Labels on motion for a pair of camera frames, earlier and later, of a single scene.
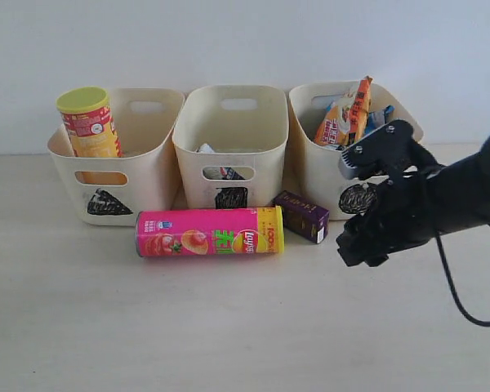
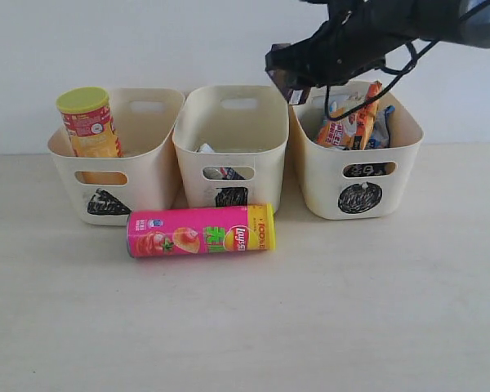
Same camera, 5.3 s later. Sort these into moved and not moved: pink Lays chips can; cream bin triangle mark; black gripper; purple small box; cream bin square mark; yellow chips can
Moved: purple small box; black gripper
Not moved: yellow chips can; cream bin square mark; pink Lays chips can; cream bin triangle mark
